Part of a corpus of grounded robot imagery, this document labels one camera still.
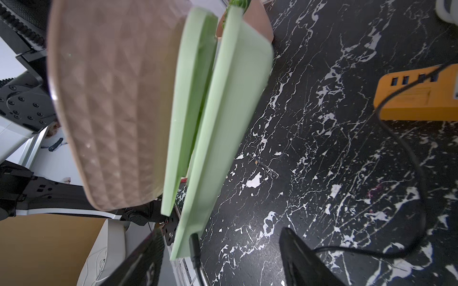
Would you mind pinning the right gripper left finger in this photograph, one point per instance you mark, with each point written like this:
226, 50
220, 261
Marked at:
143, 265

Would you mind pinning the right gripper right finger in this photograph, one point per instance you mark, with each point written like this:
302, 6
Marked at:
301, 266

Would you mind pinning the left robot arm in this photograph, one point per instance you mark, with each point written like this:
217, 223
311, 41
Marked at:
27, 114

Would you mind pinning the green electronic kitchen scale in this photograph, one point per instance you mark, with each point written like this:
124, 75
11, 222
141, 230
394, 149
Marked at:
218, 83

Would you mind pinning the white box outside cell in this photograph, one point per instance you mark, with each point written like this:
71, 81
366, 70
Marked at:
106, 255

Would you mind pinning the beige desk outside cell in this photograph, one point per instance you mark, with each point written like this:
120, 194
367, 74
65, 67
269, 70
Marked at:
46, 249

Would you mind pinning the pink square plate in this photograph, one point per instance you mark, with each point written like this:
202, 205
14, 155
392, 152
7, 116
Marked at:
111, 71

